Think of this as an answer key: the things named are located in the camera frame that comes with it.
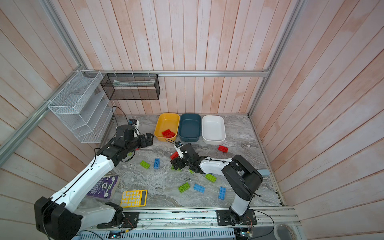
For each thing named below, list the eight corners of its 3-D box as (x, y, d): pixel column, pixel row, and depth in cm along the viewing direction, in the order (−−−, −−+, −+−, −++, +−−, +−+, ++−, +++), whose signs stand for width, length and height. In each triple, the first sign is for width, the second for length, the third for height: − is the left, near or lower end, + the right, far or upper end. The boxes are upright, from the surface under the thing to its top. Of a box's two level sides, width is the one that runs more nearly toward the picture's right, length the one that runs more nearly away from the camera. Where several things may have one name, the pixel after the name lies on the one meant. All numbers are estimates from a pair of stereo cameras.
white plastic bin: (202, 145, 104) (203, 139, 99) (200, 120, 119) (201, 115, 114) (226, 145, 104) (228, 139, 99) (221, 120, 119) (223, 115, 114)
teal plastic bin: (178, 141, 105) (178, 137, 101) (180, 117, 120) (179, 113, 116) (202, 141, 105) (202, 137, 101) (200, 117, 120) (200, 113, 116)
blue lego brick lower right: (217, 198, 82) (218, 196, 80) (219, 187, 86) (220, 186, 84) (224, 200, 82) (224, 199, 80) (225, 189, 85) (226, 188, 83)
